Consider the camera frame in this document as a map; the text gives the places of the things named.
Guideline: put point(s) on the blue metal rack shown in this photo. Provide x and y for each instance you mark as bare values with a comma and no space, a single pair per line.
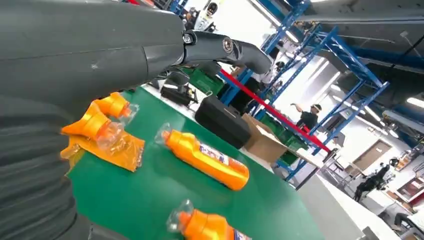
348,60

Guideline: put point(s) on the black hard case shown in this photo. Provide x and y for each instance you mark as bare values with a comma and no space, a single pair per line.
222,122

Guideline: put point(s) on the yellow plastic sheet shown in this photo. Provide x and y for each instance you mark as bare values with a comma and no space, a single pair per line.
130,155

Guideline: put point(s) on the white humanoid robot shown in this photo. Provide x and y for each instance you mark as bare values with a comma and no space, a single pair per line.
205,16

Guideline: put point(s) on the person in black shirt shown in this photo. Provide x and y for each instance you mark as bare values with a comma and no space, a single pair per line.
308,118

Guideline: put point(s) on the orange drink bottle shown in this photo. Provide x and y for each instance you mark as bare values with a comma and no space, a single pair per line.
208,227
112,104
89,124
205,160

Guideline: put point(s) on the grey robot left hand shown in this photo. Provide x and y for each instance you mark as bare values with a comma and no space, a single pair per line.
82,49

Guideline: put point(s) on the green plastic crate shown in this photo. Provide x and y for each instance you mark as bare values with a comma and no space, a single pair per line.
288,140
207,81

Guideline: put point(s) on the red metal bar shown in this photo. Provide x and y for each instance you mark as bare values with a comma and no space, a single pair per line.
275,111

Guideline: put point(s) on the brown door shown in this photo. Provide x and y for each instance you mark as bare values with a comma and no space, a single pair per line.
369,155

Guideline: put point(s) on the brown cardboard box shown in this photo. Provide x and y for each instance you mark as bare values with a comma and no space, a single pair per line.
265,145

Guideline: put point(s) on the black humanoid robot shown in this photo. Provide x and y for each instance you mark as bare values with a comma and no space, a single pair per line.
372,180

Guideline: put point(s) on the ribbed grey robot left arm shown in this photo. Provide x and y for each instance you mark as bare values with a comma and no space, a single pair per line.
33,182

